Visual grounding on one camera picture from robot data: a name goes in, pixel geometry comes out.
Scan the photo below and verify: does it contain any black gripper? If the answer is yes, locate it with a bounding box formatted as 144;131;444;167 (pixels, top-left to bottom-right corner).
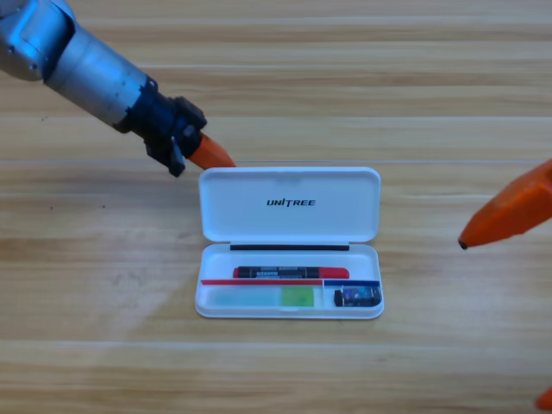
113;78;238;179

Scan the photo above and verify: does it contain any red and black marker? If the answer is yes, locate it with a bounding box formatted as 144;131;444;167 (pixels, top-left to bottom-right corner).
232;265;351;281

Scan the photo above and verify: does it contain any green highlighter pen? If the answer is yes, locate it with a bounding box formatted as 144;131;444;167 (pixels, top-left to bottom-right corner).
210;285;323;310

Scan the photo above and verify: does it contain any white Unitree pencil case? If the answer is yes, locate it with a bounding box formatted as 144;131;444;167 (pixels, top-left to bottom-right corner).
194;166;385;320

